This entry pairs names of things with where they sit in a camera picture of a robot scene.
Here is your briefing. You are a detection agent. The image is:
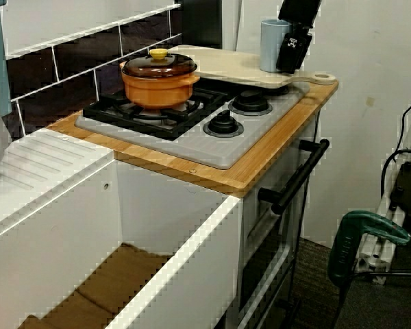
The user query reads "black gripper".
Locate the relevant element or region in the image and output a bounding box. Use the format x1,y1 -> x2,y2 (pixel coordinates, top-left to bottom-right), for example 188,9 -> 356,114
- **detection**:
275,0 -> 322,75

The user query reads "light blue plastic cup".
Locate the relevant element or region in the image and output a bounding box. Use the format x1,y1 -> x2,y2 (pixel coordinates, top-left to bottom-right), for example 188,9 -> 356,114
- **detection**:
259,19 -> 297,73

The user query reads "smoked glass lid yellow knob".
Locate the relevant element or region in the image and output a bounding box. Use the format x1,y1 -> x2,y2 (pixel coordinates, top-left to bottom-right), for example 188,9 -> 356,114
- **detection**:
121,47 -> 199,82

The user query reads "black stove knob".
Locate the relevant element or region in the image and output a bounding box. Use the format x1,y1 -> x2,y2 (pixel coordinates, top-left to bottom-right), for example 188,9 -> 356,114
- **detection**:
227,90 -> 273,116
203,110 -> 245,138

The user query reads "grey toy stove panel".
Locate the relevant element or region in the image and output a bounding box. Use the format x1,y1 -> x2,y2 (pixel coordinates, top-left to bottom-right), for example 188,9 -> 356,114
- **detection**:
74,80 -> 312,170

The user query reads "orange toy pot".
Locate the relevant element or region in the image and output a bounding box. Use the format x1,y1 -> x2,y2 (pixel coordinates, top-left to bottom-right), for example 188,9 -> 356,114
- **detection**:
119,61 -> 201,110

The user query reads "white oven door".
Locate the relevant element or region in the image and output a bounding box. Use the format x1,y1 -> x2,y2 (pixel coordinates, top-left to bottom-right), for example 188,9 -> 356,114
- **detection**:
238,116 -> 321,329

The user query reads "black burner grate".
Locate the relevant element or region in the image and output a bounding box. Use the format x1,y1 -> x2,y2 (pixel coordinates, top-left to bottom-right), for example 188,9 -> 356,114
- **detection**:
82,85 -> 229,141

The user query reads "green power drill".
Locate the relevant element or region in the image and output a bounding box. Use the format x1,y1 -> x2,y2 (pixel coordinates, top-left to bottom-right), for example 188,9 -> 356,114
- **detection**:
327,210 -> 411,289

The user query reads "dark tiled backsplash panel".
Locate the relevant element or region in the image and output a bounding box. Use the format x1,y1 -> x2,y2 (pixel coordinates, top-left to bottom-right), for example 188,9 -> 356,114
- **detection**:
1,0 -> 184,136

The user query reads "brown cloth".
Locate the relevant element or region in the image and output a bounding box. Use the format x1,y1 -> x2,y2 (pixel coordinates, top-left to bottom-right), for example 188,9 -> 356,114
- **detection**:
18,242 -> 174,329

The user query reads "white toy sink unit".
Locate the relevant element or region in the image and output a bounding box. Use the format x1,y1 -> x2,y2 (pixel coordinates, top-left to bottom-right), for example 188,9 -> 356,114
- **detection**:
0,128 -> 243,329

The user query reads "wooden cutting board with handle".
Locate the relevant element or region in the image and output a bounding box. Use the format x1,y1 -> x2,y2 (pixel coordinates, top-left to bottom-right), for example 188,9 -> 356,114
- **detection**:
167,44 -> 337,92

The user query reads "black oven door handle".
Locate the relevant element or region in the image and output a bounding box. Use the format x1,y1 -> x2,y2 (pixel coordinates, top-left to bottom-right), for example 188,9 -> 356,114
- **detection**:
258,138 -> 331,214

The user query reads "thick black cable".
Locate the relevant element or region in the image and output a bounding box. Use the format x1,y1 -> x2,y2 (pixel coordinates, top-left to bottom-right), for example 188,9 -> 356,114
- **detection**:
379,149 -> 411,206

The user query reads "aluminium frame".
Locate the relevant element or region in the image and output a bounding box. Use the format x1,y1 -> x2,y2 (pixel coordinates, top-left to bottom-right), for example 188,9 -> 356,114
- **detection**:
354,106 -> 411,286

